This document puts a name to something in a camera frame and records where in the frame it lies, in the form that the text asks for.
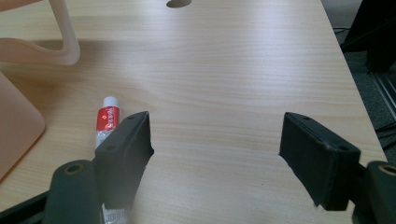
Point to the black stand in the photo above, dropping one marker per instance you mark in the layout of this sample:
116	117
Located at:
372	31

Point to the beige plastic stand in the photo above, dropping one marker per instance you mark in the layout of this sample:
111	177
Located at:
18	124

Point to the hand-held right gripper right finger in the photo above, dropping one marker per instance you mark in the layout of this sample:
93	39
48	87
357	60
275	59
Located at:
314	155

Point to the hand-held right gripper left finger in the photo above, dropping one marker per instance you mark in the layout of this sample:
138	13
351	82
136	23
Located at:
123	155

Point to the metal floor rail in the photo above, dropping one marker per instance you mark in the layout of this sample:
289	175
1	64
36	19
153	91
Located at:
386	90

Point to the red and white toothpaste tube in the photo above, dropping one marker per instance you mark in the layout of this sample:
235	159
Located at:
107	120

